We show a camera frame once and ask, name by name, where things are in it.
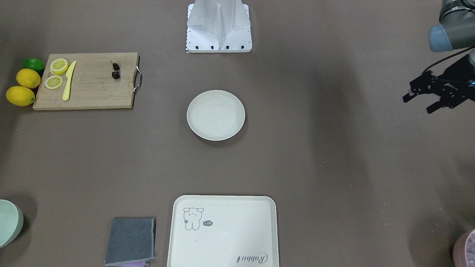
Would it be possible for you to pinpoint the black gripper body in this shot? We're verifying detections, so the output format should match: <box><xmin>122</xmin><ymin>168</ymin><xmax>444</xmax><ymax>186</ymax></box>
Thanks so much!
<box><xmin>409</xmin><ymin>53</ymin><xmax>475</xmax><ymax>109</ymax></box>

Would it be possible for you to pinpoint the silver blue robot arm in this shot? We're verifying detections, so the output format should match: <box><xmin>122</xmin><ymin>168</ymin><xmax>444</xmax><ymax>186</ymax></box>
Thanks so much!
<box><xmin>403</xmin><ymin>0</ymin><xmax>475</xmax><ymax>114</ymax></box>

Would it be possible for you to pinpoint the cream rabbit tray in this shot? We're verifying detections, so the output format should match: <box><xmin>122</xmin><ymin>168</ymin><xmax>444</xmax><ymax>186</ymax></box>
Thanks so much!
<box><xmin>167</xmin><ymin>195</ymin><xmax>279</xmax><ymax>267</ymax></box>

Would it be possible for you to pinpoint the round cream plate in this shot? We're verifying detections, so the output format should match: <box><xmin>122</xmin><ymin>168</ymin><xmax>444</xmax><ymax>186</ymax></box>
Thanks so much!
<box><xmin>186</xmin><ymin>90</ymin><xmax>246</xmax><ymax>141</ymax></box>

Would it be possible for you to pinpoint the bamboo cutting board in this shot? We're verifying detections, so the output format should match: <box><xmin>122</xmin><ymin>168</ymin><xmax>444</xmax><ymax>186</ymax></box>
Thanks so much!
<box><xmin>33</xmin><ymin>52</ymin><xmax>141</xmax><ymax>111</ymax></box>

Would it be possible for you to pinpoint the grey folded cloth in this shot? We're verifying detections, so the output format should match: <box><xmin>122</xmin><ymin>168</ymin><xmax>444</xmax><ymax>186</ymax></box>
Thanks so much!
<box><xmin>105</xmin><ymin>217</ymin><xmax>155</xmax><ymax>267</ymax></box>

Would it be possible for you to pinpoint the yellow plastic knife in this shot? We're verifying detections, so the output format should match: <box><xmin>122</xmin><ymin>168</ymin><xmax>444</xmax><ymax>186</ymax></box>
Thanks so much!
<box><xmin>62</xmin><ymin>61</ymin><xmax>77</xmax><ymax>101</ymax></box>

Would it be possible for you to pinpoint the lemon slice near lime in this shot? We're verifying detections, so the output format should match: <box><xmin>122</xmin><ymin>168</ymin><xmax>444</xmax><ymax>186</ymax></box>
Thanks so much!
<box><xmin>50</xmin><ymin>59</ymin><xmax>69</xmax><ymax>76</ymax></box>

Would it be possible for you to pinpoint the lemon slice outer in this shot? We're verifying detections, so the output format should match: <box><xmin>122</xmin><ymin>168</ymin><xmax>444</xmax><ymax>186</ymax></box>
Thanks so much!
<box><xmin>44</xmin><ymin>75</ymin><xmax>64</xmax><ymax>90</ymax></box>

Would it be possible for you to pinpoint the green lime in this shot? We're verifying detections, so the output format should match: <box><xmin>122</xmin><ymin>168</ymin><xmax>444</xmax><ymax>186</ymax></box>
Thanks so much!
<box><xmin>22</xmin><ymin>57</ymin><xmax>45</xmax><ymax>72</ymax></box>

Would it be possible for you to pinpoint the yellow lemon near lime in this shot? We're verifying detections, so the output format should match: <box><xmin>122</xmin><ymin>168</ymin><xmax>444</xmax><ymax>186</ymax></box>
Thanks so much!
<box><xmin>16</xmin><ymin>68</ymin><xmax>41</xmax><ymax>89</ymax></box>

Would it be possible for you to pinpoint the yellow lemon outer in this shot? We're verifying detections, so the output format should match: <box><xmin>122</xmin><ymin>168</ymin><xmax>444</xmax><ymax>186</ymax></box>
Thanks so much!
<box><xmin>6</xmin><ymin>86</ymin><xmax>36</xmax><ymax>106</ymax></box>

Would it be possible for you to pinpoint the mint green bowl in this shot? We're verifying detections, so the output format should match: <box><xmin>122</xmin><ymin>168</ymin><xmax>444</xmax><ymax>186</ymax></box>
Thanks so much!
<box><xmin>0</xmin><ymin>200</ymin><xmax>24</xmax><ymax>248</ymax></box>

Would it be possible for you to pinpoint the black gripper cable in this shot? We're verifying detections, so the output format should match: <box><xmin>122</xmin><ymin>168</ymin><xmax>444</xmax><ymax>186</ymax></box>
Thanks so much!
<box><xmin>423</xmin><ymin>46</ymin><xmax>475</xmax><ymax>75</ymax></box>

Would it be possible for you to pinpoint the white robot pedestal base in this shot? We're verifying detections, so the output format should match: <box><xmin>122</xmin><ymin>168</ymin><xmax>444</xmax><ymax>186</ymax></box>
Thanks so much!
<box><xmin>186</xmin><ymin>0</ymin><xmax>253</xmax><ymax>53</ymax></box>

